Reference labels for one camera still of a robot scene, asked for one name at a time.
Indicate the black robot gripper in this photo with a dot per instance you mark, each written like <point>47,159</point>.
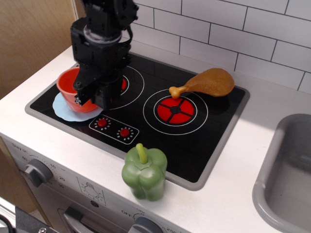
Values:
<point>92,52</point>

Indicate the red plastic cup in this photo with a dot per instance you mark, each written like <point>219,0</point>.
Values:
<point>68,85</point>

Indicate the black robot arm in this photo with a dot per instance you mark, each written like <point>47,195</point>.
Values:
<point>108,18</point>

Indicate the light blue plastic plate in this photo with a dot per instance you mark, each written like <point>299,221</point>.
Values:
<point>62,110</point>

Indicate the green toy bell pepper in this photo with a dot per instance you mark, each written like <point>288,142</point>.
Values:
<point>144,172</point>

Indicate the black toy stove top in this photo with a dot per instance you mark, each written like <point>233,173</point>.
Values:
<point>191,130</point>

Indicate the wooden side panel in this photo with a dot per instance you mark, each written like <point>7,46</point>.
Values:
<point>32,33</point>

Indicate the brown toy chicken drumstick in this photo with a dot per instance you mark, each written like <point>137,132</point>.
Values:
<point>215,82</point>

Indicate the grey timer knob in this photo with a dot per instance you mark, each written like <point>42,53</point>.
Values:
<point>37,172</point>

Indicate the grey oven knob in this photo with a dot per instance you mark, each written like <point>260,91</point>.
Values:
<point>144,225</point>

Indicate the grey toy sink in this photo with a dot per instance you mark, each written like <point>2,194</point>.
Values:
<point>282,191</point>

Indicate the grey oven door handle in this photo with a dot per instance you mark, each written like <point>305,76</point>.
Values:
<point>73,218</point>

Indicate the black metal bracket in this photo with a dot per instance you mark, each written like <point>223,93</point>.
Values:
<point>18,221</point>

